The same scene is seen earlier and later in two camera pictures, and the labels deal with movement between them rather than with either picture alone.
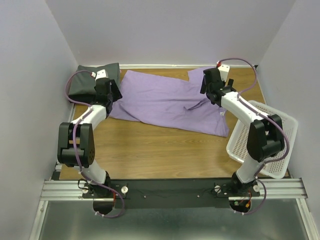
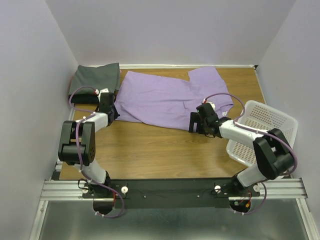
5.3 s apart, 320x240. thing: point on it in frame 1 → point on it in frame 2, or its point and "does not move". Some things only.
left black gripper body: [115, 94] → [115, 114]
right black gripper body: [207, 91] → [201, 124]
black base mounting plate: [171, 193] does not move
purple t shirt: [170, 99] does not move
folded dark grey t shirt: [81, 86] does not move
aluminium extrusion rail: [277, 189] does not move
